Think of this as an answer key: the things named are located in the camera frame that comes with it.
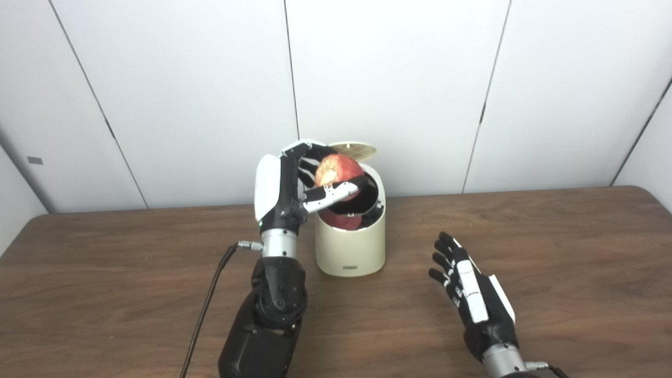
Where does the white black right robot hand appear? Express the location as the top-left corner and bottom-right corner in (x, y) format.
(428, 232), (520, 363)

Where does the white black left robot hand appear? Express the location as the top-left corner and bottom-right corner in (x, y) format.
(254, 139), (371, 234)

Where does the red apple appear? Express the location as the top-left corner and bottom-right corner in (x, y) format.
(315, 154), (365, 203)

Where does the cream round bin lid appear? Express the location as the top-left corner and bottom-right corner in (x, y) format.
(328, 141), (377, 161)

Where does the cream-colored desktop bin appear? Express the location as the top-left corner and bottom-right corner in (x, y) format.
(314, 163), (386, 278)

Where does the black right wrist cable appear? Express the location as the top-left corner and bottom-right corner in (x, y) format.
(525, 360), (571, 378)

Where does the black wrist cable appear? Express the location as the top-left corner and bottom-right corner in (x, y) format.
(180, 240), (264, 378)
(525, 360), (571, 378)

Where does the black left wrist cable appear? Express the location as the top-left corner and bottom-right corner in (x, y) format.
(180, 240), (264, 378)

